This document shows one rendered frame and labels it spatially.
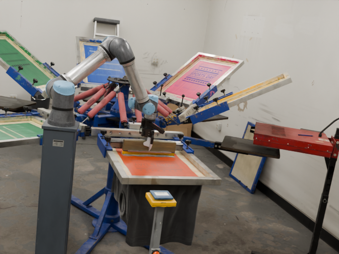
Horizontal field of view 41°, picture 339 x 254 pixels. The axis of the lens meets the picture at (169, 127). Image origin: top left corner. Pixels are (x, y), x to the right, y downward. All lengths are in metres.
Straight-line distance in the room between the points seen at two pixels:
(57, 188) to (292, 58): 3.33
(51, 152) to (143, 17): 4.86
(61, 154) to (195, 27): 5.19
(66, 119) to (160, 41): 4.88
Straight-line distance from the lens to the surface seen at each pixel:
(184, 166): 2.85
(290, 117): 5.11
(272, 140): 3.44
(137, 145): 2.92
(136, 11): 7.13
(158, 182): 2.48
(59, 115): 2.50
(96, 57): 2.67
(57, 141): 2.51
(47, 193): 2.62
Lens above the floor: 1.82
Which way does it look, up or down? 13 degrees down
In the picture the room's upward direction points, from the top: 8 degrees clockwise
